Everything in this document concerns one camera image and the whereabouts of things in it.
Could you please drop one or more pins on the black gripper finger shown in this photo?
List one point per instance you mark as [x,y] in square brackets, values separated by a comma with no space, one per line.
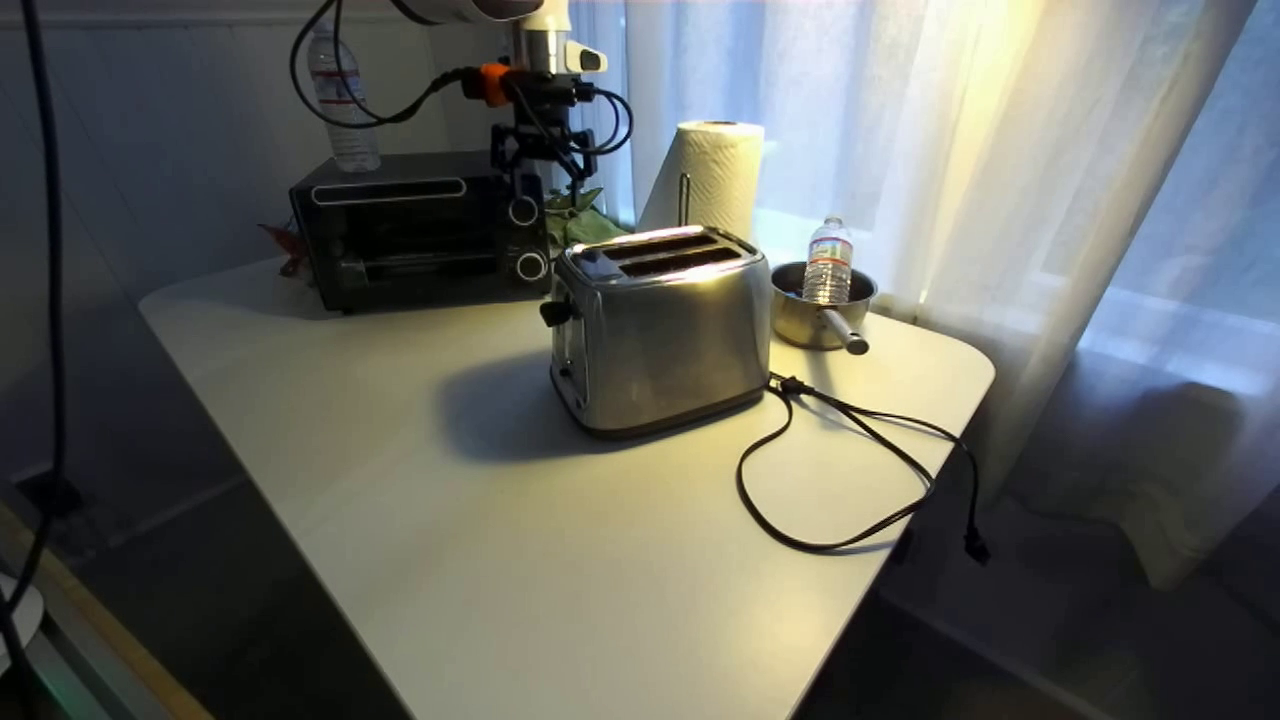
[532,183]
[580,174]

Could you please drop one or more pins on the green plant leaves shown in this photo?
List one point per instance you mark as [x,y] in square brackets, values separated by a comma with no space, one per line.
[577,217]

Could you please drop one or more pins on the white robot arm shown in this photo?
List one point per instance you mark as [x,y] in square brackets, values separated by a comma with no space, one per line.
[540,40]

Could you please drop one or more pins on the small metal saucepan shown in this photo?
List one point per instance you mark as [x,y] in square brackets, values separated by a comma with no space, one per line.
[818,326]

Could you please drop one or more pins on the white sheer curtain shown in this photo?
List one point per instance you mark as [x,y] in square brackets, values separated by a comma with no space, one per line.
[1084,190]

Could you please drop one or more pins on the white paper towel roll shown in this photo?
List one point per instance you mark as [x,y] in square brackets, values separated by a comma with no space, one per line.
[709,178]

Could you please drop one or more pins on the small water bottle in pan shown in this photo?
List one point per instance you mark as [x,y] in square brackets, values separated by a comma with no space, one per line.
[829,261]

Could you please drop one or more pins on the black toaster oven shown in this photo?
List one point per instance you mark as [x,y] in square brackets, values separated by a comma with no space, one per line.
[416,229]

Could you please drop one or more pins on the oven knob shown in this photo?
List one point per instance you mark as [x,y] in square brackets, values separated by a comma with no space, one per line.
[525,208]
[531,267]

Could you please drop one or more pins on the water bottle on oven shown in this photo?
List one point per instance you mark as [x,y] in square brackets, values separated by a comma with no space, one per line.
[337,85]

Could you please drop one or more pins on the silver two-slot toaster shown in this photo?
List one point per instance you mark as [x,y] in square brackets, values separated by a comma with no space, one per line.
[657,330]

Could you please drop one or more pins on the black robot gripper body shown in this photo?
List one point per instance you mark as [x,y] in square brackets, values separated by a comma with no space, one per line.
[539,124]

